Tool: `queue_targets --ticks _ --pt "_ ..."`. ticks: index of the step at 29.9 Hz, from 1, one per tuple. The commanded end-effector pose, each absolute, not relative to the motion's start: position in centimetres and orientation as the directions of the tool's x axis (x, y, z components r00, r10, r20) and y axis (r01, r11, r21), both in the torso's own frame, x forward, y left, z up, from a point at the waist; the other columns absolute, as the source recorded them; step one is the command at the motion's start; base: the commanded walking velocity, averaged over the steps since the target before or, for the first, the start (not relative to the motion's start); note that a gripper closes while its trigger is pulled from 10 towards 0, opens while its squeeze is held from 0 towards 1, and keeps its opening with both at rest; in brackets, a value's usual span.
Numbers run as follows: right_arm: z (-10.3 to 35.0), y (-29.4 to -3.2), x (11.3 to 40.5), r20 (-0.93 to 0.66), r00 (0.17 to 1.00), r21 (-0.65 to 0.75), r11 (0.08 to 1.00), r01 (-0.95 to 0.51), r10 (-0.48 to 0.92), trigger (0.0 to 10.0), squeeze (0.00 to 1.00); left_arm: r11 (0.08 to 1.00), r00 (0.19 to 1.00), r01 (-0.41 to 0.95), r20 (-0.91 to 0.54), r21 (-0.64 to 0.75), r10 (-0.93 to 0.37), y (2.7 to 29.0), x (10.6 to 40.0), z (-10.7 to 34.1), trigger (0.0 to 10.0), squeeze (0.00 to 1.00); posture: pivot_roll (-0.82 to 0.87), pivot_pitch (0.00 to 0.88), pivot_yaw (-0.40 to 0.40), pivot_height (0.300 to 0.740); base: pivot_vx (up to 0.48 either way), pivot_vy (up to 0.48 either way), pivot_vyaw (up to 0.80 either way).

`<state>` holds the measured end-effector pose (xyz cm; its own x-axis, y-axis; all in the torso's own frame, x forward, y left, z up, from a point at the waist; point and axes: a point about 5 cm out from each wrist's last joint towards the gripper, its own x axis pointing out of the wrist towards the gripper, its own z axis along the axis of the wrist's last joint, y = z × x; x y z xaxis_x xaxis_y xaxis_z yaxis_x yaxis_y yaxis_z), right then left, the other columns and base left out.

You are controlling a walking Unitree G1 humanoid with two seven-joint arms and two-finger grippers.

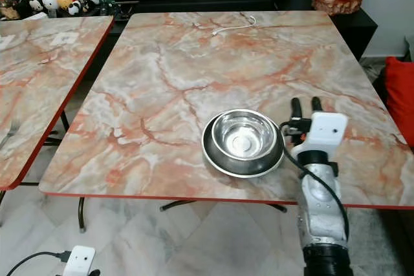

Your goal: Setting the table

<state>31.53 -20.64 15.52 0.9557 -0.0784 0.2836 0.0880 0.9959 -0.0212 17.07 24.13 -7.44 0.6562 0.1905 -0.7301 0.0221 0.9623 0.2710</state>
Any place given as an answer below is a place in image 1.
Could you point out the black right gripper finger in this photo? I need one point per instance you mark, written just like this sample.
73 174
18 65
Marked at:
317 105
297 108

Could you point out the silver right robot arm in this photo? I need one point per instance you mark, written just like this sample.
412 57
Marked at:
320 208

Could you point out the stainless steel bowl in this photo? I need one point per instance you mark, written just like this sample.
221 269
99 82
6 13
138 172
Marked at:
244 135

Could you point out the stainless steel plate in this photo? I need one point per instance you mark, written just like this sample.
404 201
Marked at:
259 169

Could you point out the red cushion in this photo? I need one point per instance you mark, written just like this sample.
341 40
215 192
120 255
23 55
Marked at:
401 98

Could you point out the large marble pattern table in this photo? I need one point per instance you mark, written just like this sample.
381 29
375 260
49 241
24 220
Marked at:
207 88

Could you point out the narrow marble pattern table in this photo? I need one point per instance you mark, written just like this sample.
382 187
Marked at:
48 82

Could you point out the dark brown plush toy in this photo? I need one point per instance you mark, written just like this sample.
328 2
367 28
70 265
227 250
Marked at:
21 6

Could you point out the small panda toy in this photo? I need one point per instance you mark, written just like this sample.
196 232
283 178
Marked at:
74 8

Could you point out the dark toy figurine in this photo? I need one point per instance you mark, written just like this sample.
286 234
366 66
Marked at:
90 4

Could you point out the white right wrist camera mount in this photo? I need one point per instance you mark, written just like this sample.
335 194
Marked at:
327 132

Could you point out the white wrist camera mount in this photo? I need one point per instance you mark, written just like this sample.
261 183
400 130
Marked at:
79 261
327 132

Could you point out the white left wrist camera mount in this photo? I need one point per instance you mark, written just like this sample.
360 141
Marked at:
79 261

